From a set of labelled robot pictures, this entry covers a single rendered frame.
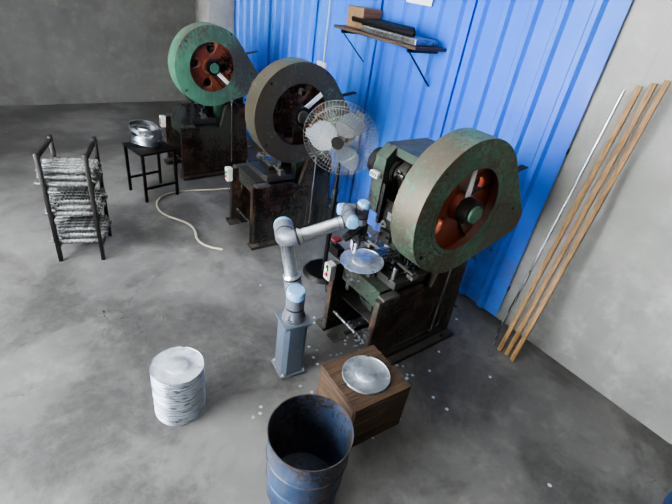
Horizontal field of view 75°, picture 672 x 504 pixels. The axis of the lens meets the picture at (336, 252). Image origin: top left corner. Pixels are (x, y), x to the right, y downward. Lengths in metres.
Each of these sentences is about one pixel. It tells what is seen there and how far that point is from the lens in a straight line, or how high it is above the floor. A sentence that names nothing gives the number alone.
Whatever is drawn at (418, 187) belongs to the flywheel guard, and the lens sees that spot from 2.22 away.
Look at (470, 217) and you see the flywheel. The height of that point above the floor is 1.33.
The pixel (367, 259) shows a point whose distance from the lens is 2.87.
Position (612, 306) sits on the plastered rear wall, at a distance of 3.59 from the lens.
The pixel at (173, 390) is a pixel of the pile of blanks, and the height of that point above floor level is 0.32.
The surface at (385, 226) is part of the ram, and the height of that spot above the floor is 0.99.
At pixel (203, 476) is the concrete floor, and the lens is 2.70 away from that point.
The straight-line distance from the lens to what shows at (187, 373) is 2.66.
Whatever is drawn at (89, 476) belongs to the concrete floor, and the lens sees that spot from 2.81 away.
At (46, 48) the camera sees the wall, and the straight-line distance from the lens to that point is 8.48.
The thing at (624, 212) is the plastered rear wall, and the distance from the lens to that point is 3.40.
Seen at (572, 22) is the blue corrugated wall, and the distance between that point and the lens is 3.50.
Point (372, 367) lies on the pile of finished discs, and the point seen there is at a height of 0.36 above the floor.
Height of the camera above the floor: 2.32
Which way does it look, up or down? 32 degrees down
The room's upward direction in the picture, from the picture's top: 9 degrees clockwise
